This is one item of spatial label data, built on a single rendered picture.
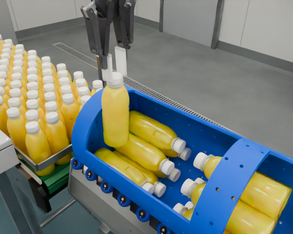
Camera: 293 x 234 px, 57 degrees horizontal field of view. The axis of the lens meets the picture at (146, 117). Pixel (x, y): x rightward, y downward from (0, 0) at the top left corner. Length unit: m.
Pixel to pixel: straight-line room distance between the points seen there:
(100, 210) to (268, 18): 3.60
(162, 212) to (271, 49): 3.70
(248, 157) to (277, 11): 3.55
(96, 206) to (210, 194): 0.49
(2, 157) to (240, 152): 0.67
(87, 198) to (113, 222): 0.13
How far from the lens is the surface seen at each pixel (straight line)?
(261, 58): 4.26
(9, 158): 0.93
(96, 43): 0.58
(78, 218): 2.01
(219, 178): 0.56
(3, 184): 1.09
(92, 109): 0.75
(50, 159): 0.98
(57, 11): 5.57
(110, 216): 0.91
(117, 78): 0.64
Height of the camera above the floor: 1.62
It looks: 35 degrees down
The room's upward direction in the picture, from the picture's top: straight up
